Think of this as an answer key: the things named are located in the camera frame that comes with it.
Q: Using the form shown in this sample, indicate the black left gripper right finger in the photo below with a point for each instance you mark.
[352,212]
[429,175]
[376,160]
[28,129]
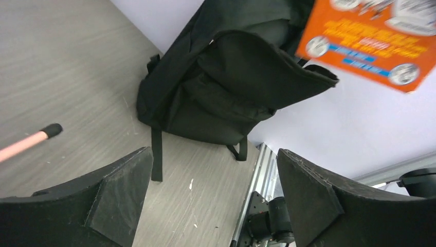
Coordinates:
[327,209]

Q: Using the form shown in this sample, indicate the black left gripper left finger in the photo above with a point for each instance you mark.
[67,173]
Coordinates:
[100,208]

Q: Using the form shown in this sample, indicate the black student backpack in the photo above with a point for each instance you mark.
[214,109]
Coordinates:
[232,66]

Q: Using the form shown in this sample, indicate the orange picture book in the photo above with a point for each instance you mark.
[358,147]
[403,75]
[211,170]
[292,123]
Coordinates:
[389,42]

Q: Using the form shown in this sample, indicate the pink folding stand legs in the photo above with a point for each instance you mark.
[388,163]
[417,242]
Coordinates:
[32,140]

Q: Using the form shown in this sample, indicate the aluminium slotted rail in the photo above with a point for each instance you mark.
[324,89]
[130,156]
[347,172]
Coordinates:
[260,191]

